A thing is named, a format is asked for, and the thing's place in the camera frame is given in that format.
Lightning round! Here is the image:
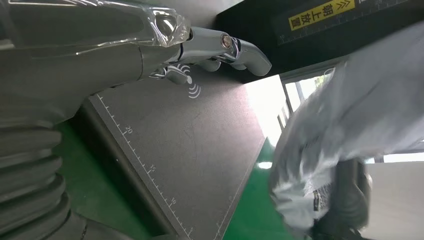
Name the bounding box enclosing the large white black-print package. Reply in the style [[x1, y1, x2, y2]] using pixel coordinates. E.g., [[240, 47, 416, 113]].
[[269, 21, 424, 240]]

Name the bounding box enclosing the white board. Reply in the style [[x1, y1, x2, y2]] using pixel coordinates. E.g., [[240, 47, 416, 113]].
[[359, 161, 424, 240]]

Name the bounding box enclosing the green conveyor belt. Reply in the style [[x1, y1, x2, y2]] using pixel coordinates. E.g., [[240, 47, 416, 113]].
[[222, 138, 296, 240]]

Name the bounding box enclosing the black scale platform with ruler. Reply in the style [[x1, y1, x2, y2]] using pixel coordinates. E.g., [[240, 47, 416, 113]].
[[81, 65, 268, 240]]

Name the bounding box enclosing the yellow warning sticker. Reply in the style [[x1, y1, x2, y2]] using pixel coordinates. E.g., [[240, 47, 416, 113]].
[[288, 0, 356, 32]]

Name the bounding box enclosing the dark window frame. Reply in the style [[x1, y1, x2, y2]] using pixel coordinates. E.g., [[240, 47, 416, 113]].
[[277, 64, 337, 133]]

